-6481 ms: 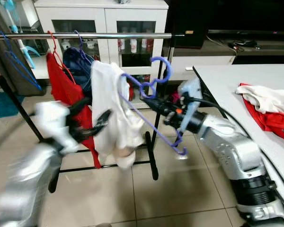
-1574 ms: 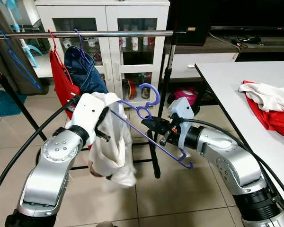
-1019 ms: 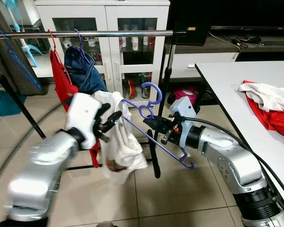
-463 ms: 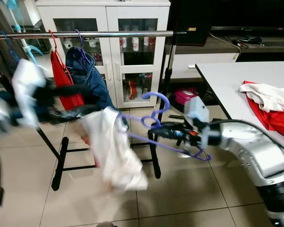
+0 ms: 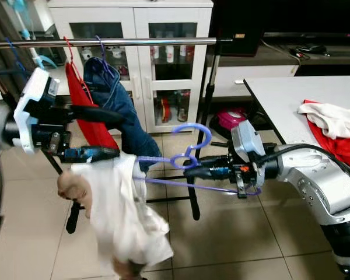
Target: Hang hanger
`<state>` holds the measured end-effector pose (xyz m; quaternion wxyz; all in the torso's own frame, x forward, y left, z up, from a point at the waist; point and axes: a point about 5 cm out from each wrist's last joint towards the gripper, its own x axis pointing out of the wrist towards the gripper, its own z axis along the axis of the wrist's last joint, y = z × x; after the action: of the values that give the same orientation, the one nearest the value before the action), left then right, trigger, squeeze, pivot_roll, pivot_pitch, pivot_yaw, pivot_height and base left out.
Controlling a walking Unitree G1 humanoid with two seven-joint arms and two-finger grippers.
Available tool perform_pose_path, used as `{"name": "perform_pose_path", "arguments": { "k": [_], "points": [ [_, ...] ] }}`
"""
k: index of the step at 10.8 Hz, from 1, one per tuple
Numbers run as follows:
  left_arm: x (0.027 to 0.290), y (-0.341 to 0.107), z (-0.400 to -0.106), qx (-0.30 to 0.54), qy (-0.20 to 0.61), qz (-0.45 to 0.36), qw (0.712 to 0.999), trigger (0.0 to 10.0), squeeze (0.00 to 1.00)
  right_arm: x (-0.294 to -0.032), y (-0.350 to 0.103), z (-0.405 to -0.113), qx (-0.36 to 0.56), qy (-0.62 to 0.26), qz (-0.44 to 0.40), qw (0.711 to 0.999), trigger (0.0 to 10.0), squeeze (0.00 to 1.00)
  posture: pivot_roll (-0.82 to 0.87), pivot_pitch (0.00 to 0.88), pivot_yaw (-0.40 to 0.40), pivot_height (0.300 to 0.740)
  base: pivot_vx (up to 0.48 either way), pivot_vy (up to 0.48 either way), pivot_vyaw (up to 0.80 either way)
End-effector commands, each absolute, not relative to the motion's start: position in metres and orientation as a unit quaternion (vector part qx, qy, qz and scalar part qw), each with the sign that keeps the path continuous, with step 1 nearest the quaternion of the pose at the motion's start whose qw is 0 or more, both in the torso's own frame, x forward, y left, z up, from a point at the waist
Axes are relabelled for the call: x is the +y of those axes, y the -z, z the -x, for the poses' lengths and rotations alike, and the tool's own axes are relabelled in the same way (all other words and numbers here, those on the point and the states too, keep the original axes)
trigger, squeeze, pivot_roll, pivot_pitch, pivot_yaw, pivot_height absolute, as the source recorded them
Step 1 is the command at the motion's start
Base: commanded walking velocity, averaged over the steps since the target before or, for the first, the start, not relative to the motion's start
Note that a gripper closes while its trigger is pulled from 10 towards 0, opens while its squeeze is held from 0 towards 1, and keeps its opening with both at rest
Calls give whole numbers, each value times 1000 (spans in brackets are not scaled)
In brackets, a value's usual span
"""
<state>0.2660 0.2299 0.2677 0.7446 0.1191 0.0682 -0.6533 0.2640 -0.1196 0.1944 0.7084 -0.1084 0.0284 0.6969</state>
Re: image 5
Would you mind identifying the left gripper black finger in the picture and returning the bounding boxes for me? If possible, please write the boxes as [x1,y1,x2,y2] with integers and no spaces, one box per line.
[61,104,125,125]
[59,146,121,165]

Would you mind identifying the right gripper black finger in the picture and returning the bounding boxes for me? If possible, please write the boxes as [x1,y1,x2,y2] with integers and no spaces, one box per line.
[190,157,231,171]
[184,168,229,183]

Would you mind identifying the purple plastic hanger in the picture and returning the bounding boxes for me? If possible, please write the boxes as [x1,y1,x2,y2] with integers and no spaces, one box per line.
[131,122,263,196]

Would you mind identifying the white garment with tan trim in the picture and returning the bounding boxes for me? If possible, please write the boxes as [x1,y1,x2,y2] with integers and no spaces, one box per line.
[57,153,174,280]

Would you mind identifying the blue thin hanger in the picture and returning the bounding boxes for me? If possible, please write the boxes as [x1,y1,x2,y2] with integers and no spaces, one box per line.
[95,36,111,74]
[5,38,27,74]

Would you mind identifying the red thin hanger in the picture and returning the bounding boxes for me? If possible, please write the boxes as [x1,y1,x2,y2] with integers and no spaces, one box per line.
[62,36,76,66]

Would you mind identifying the blue denim jeans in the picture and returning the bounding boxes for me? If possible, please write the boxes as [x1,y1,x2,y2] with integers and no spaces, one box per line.
[83,57,161,173]

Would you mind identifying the red hanging garment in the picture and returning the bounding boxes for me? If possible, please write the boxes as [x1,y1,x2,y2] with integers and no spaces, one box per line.
[64,58,120,151]

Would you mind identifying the pink round appliance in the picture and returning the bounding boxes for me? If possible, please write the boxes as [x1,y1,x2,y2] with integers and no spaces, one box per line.
[216,108,249,132]

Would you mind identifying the light blue plastic tool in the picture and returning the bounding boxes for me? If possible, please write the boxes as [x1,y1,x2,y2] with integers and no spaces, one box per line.
[9,0,58,69]

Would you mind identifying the white low tv cabinet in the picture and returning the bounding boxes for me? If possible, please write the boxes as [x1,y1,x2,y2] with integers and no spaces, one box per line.
[213,44,350,97]

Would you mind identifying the white glass door cabinet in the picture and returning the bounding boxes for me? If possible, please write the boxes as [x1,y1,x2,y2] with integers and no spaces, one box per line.
[47,0,214,134]

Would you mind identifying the black television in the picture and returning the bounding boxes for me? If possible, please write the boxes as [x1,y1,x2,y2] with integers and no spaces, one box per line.
[212,0,350,57]

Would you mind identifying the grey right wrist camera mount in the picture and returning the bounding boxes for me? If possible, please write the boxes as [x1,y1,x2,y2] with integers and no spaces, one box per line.
[230,120,266,186]

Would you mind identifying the black clothes rack frame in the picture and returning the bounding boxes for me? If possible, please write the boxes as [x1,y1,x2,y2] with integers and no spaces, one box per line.
[44,36,234,234]

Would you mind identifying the steel clothes rack rail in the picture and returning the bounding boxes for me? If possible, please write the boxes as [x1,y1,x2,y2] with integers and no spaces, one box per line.
[0,37,218,48]

